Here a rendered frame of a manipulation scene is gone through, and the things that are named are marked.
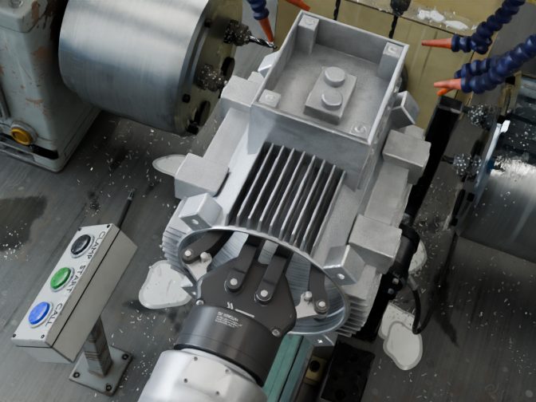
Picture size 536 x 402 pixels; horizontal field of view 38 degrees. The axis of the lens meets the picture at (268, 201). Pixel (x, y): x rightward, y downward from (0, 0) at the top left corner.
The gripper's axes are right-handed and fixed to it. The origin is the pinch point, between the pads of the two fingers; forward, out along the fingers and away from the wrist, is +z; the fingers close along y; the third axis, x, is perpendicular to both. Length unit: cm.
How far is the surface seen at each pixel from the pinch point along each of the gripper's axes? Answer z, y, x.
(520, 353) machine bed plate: 14, -35, 59
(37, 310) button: -15.0, 25.6, 28.2
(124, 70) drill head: 21.0, 32.4, 30.1
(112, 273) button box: -6.9, 20.4, 30.1
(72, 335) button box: -15.9, 20.7, 28.8
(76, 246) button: -5.7, 25.8, 29.3
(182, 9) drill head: 29.5, 27.1, 24.3
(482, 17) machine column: 54, -12, 34
